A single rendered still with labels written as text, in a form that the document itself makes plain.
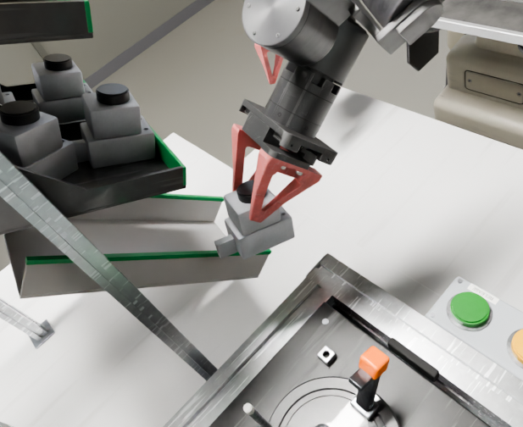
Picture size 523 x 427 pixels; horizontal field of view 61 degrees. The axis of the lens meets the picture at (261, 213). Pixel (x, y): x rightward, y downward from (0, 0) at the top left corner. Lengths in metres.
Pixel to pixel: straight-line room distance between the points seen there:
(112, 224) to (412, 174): 0.51
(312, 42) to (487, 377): 0.38
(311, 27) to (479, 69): 0.68
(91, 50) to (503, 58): 2.85
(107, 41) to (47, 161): 3.06
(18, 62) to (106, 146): 2.86
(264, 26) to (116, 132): 0.18
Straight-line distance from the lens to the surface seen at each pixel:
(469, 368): 0.55
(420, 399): 0.52
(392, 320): 0.56
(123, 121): 0.45
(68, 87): 0.57
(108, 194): 0.41
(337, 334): 0.55
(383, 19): 0.41
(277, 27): 0.36
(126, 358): 0.78
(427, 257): 0.72
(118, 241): 0.55
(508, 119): 1.01
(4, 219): 0.40
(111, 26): 3.48
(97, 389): 0.79
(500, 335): 0.56
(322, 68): 0.42
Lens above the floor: 1.47
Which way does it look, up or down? 48 degrees down
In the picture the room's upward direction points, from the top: 24 degrees counter-clockwise
